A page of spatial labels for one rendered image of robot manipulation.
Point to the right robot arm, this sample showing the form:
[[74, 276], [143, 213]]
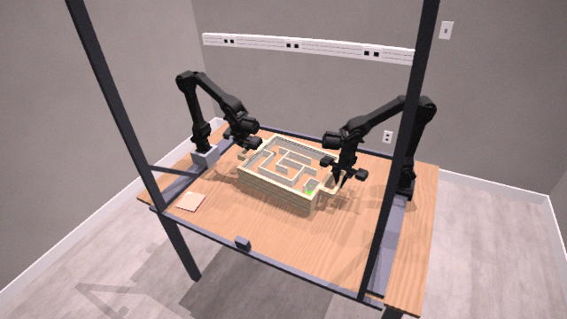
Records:
[[360, 126]]

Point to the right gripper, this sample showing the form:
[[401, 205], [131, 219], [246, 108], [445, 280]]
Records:
[[345, 162]]

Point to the wooden maze board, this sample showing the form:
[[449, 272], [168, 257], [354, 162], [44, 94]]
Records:
[[288, 171]]

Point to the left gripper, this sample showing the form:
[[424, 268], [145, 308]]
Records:
[[241, 139]]

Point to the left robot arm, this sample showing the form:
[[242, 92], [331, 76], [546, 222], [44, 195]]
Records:
[[230, 105]]

